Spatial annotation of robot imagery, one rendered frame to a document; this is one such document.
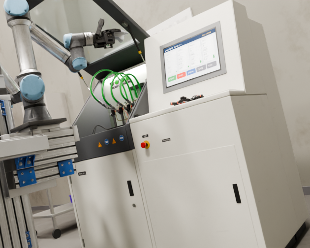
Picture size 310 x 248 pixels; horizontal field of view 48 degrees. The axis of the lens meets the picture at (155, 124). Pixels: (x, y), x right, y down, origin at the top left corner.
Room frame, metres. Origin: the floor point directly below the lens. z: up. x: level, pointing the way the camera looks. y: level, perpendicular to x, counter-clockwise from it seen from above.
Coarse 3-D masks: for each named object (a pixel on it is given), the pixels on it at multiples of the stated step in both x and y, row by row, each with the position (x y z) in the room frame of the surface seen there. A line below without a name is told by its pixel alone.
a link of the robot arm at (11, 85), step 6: (0, 66) 2.29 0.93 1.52; (6, 72) 2.33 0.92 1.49; (6, 78) 2.33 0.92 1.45; (12, 78) 2.38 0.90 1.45; (6, 84) 2.35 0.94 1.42; (12, 84) 2.37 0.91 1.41; (12, 90) 2.39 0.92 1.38; (18, 90) 2.41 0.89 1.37; (12, 96) 2.45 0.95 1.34; (18, 96) 2.43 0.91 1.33; (18, 102) 2.48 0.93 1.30
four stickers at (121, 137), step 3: (120, 135) 2.23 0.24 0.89; (123, 135) 2.22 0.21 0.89; (111, 138) 2.28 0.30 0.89; (114, 138) 2.26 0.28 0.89; (120, 138) 2.23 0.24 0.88; (123, 138) 2.22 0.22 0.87; (99, 141) 2.34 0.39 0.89; (105, 141) 2.31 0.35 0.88; (108, 141) 2.30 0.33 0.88; (114, 141) 2.27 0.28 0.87; (99, 144) 2.35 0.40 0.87; (105, 144) 2.32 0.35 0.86; (99, 147) 2.35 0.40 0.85
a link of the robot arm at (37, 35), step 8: (32, 24) 1.86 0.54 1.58; (32, 32) 1.86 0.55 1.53; (40, 32) 1.88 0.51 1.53; (40, 40) 1.88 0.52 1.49; (48, 40) 1.89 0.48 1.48; (48, 48) 1.90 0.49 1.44; (56, 48) 1.90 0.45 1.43; (64, 48) 1.93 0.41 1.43; (56, 56) 1.92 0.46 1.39; (64, 56) 1.91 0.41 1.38
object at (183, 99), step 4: (184, 96) 2.05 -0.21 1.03; (192, 96) 2.02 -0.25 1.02; (196, 96) 2.00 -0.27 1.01; (200, 96) 1.94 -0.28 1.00; (180, 100) 2.05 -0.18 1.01; (184, 100) 2.04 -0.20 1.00; (188, 100) 2.01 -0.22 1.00; (192, 100) 1.99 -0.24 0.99; (172, 104) 2.07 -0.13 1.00; (176, 104) 2.07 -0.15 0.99
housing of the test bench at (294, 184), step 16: (256, 32) 2.31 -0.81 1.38; (256, 48) 2.25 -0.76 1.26; (272, 80) 2.39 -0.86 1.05; (272, 96) 2.32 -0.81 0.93; (272, 112) 2.25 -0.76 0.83; (288, 144) 2.40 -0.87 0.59; (288, 160) 2.33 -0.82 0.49; (288, 176) 2.26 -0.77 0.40; (304, 208) 2.40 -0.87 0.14; (304, 224) 2.43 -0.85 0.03
